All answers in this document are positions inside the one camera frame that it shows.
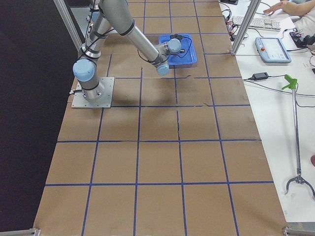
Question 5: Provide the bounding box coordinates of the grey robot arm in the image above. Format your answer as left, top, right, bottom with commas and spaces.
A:
73, 0, 184, 101

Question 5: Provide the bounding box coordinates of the black power adapter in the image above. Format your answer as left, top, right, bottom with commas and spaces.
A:
252, 72, 269, 81

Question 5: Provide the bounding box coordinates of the teach pendant tablet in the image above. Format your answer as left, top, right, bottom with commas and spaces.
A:
254, 37, 291, 63

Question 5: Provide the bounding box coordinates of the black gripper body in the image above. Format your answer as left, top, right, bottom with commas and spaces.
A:
170, 34, 185, 40

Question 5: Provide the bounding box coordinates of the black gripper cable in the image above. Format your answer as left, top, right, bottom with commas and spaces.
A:
177, 35, 194, 59

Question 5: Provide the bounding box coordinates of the blue plastic tray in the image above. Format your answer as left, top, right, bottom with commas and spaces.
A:
158, 33, 197, 68

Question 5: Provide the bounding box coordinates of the person's hand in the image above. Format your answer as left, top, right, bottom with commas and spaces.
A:
263, 0, 291, 16

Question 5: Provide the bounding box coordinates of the white keyboard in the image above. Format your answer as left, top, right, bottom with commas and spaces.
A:
232, 16, 281, 31

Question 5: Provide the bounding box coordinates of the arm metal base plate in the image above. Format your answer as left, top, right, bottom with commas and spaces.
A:
71, 77, 115, 109

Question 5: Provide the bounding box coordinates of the aluminium frame post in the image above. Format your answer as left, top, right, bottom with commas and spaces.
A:
230, 0, 261, 56

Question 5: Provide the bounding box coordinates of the green grabber tool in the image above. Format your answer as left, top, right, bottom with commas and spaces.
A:
282, 74, 315, 199

